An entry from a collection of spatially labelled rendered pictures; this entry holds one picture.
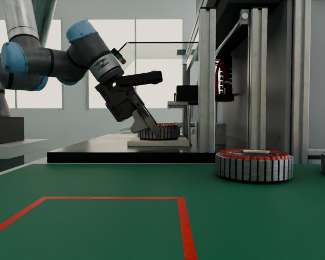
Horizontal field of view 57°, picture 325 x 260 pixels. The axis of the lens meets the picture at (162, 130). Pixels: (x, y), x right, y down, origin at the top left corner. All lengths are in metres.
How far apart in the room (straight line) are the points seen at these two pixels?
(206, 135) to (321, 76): 0.25
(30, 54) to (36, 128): 5.21
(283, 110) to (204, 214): 0.39
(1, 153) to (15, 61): 0.35
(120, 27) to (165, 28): 0.81
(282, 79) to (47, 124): 5.49
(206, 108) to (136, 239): 0.41
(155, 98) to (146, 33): 1.19
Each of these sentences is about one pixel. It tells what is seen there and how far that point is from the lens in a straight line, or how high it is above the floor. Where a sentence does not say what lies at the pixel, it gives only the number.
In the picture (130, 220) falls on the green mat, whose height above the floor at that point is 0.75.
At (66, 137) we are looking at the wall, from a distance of 5.83.
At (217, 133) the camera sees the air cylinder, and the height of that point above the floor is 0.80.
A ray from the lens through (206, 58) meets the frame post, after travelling 0.61.
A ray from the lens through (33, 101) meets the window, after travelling 6.04.
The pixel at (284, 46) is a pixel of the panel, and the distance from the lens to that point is 0.65.
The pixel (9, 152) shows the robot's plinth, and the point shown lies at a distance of 1.06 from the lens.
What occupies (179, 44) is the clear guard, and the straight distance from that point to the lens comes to 0.95.
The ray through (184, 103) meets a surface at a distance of 0.77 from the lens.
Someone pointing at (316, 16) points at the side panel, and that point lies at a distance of 0.68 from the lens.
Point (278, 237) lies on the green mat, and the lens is 0.26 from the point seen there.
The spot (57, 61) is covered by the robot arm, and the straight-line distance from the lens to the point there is 0.85.
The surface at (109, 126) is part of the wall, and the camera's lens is 5.62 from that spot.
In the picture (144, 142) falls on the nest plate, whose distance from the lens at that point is 0.72.
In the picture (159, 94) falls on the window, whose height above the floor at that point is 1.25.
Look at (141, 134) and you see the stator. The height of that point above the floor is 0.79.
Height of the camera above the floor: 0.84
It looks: 3 degrees down
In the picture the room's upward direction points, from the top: straight up
